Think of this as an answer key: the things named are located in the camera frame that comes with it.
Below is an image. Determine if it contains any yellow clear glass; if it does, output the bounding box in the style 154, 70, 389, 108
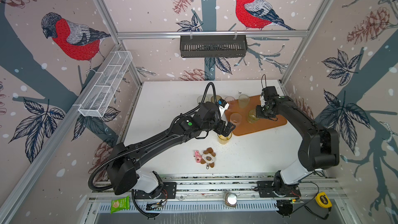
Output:
218, 133, 233, 145

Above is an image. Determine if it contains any pink textured glass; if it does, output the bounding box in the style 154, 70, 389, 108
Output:
229, 113, 243, 127

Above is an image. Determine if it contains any bright green clear glass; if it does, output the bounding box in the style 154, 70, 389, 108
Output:
247, 109, 259, 123

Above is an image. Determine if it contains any pink ribbed clear glass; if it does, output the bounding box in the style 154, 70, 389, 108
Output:
225, 96, 236, 111

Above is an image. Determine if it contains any pale green textured glass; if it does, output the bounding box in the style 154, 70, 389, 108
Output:
238, 94, 250, 109

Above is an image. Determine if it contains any tall brown textured glass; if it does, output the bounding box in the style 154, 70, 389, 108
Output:
210, 95, 221, 103

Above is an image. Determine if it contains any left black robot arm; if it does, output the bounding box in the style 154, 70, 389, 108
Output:
106, 100, 235, 198

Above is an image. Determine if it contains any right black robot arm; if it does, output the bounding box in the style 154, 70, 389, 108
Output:
256, 86, 340, 196

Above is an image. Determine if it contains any brown plastic tray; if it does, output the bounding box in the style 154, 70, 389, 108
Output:
224, 95, 288, 136

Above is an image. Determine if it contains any pink small toy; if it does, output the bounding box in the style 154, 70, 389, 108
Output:
194, 150, 202, 163

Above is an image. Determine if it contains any tall pale green glass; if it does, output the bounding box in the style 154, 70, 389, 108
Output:
197, 95, 209, 104

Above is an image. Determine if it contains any silver round knob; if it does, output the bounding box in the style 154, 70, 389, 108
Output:
224, 192, 237, 208

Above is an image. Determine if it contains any yellow tape measure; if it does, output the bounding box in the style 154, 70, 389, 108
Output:
315, 192, 333, 209

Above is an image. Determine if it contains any green snack packet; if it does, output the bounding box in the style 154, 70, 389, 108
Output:
110, 196, 130, 214

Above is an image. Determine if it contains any brown flower plush keychain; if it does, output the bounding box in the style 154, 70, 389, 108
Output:
200, 147, 216, 169

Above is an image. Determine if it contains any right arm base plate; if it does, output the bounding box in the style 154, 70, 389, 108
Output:
255, 180, 301, 199

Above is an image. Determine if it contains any black hanging wire basket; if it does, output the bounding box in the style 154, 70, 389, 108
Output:
180, 35, 248, 58

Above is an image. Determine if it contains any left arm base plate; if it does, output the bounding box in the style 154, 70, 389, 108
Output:
132, 182, 177, 200

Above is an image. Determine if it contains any white mesh wall shelf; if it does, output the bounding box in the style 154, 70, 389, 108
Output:
78, 51, 132, 118

